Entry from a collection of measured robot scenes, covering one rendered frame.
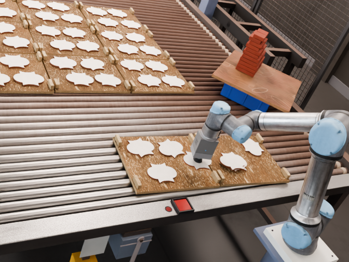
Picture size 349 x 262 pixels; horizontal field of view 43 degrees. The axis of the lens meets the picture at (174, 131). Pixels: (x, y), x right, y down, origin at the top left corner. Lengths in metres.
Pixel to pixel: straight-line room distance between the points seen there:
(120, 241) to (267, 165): 0.89
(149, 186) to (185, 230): 1.25
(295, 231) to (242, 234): 1.53
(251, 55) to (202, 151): 1.05
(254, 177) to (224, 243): 1.05
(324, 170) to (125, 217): 0.75
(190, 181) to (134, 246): 0.37
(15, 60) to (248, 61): 1.36
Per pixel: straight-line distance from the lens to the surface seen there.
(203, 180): 1.99
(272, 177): 2.23
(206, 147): 1.88
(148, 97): 2.43
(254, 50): 2.77
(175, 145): 2.11
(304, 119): 1.75
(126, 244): 1.80
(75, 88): 2.31
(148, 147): 2.03
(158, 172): 1.92
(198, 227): 3.12
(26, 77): 2.30
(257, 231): 2.00
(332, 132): 1.54
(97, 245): 1.77
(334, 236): 3.73
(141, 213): 1.76
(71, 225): 1.66
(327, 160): 1.60
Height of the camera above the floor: 2.17
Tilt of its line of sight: 34 degrees down
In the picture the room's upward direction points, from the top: 21 degrees clockwise
